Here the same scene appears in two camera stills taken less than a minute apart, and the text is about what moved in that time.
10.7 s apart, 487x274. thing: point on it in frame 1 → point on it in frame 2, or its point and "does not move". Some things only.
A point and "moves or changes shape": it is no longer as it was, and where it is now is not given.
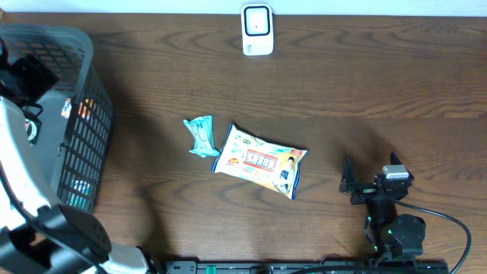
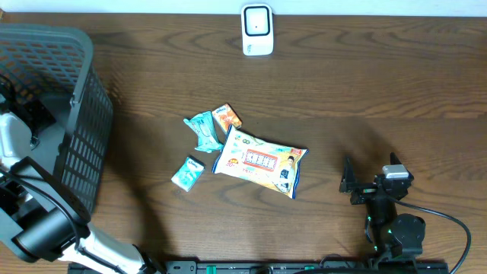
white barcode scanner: [257, 29] does not move
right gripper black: [364, 190] does not move
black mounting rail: [368, 266] does not move
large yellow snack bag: [246, 155] does not move
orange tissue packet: [66, 110] → [226, 116]
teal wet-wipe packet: [202, 130] moves or changes shape
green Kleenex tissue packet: [79, 195] → [186, 175]
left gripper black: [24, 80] → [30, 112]
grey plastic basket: [76, 117] does not move
